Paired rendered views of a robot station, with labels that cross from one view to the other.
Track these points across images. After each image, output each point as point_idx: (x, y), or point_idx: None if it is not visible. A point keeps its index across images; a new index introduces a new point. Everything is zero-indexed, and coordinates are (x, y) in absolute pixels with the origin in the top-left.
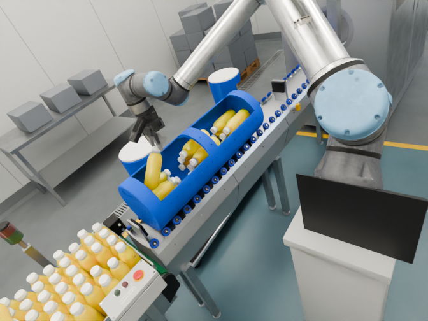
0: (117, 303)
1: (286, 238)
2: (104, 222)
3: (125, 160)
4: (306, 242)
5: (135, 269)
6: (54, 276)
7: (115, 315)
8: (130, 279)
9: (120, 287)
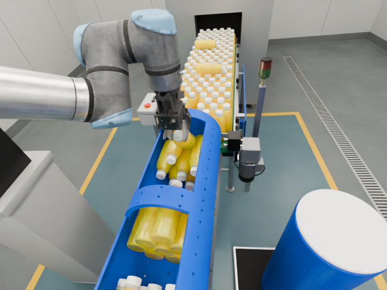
0: (151, 96)
1: (47, 151)
2: (237, 131)
3: (322, 190)
4: (33, 153)
5: (152, 107)
6: (210, 88)
7: (148, 94)
8: (152, 103)
9: (155, 99)
